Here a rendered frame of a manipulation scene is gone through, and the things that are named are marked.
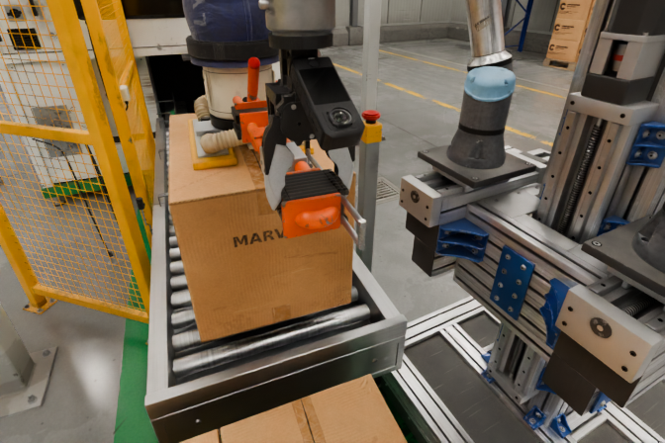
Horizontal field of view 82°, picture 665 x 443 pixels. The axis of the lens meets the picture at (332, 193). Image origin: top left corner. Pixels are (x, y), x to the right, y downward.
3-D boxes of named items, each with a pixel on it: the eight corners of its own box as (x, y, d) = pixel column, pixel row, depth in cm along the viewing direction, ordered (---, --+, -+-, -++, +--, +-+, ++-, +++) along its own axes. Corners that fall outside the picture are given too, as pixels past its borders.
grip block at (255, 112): (233, 130, 83) (230, 103, 80) (277, 125, 86) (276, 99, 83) (238, 143, 76) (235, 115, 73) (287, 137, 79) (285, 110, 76)
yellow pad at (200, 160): (188, 125, 116) (185, 109, 113) (222, 122, 119) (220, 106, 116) (193, 171, 88) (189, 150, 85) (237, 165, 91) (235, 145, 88)
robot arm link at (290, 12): (346, -12, 38) (264, -12, 36) (345, 38, 40) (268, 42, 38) (322, -13, 44) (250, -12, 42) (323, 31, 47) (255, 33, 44)
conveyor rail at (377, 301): (247, 132, 310) (245, 108, 301) (254, 131, 311) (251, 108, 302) (383, 364, 121) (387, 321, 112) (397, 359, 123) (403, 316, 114)
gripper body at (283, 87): (321, 122, 53) (319, 27, 48) (343, 142, 46) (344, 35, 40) (266, 128, 51) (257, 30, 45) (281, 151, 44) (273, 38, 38)
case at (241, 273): (190, 219, 144) (169, 115, 124) (294, 201, 156) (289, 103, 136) (201, 343, 94) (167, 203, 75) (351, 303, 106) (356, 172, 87)
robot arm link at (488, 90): (454, 127, 99) (463, 72, 92) (462, 112, 110) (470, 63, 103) (505, 133, 94) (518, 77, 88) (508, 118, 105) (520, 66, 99)
